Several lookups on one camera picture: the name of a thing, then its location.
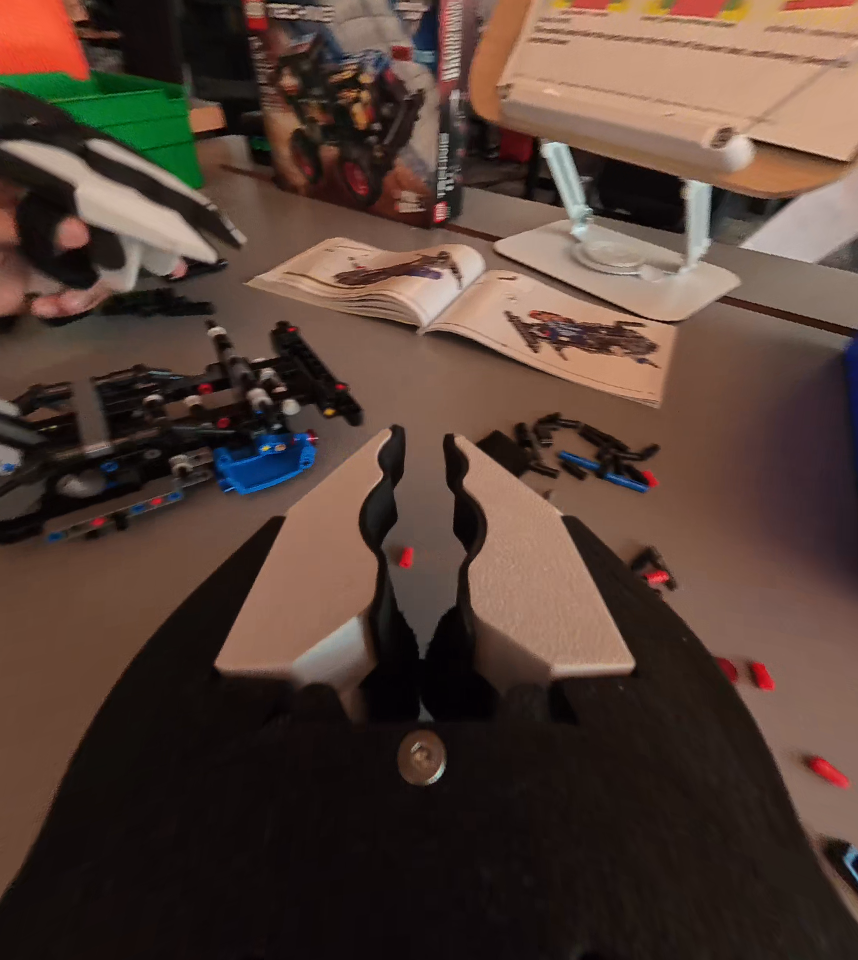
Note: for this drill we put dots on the black flat lego panel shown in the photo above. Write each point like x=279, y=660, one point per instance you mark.
x=502, y=452

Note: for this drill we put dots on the blue lego axle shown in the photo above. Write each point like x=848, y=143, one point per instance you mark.
x=579, y=459
x=624, y=481

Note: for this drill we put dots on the orange plastic bin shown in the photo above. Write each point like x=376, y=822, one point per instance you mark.
x=23, y=37

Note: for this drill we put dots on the red lego pins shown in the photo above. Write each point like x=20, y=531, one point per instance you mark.
x=826, y=771

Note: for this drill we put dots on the lego set box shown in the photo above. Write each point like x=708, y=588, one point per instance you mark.
x=354, y=112

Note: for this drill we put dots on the group of black lego beams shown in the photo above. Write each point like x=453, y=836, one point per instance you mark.
x=158, y=304

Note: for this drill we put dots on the printed instruction sheet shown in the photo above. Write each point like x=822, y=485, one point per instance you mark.
x=661, y=60

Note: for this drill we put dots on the lego truck model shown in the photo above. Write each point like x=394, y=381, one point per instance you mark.
x=173, y=420

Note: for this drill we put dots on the white sheet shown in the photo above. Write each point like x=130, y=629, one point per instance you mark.
x=834, y=217

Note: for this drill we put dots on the white wooden book stand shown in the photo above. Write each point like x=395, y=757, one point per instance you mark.
x=624, y=270

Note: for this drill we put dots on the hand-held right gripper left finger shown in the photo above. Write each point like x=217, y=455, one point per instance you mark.
x=309, y=585

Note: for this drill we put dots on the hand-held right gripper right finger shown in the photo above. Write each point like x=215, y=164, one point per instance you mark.
x=541, y=585

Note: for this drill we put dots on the open instruction booklet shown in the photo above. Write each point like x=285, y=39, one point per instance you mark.
x=571, y=352

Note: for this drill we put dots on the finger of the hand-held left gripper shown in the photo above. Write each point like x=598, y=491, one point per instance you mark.
x=151, y=217
x=46, y=159

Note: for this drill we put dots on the green plastic bin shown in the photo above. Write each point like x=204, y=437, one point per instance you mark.
x=136, y=120

